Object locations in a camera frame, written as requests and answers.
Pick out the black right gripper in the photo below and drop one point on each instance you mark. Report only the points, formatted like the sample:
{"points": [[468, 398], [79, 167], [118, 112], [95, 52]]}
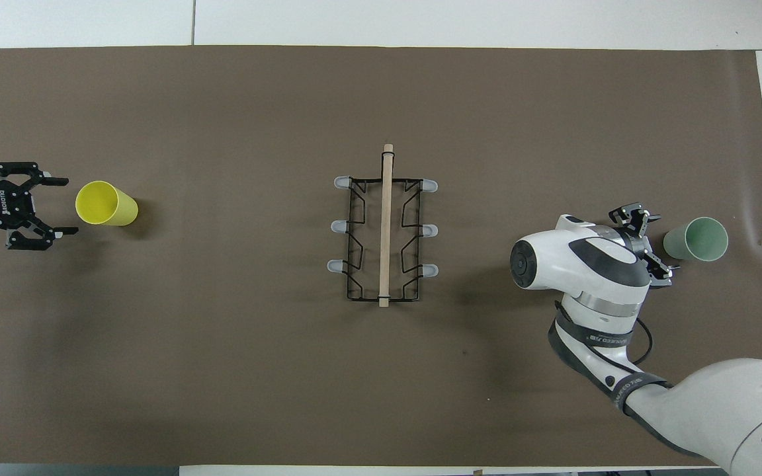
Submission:
{"points": [[642, 246]]}

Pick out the pale green plastic cup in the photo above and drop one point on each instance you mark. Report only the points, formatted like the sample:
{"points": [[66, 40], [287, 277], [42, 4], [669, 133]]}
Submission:
{"points": [[702, 239]]}

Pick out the yellow plastic cup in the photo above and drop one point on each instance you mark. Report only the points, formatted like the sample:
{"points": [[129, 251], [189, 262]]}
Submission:
{"points": [[123, 208]]}

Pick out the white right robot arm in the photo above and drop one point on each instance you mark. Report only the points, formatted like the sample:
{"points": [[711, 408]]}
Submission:
{"points": [[586, 264]]}

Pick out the brown paper table mat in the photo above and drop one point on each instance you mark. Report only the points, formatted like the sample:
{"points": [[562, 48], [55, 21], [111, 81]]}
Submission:
{"points": [[222, 363]]}

